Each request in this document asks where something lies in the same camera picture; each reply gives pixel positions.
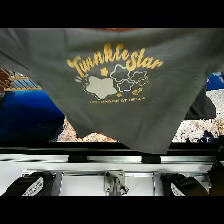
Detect wooden slatted rack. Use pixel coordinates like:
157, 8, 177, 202
0, 67, 43, 93

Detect grey T-shirt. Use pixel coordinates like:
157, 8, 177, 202
0, 28, 224, 155

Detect black garment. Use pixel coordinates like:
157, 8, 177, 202
184, 83, 218, 120

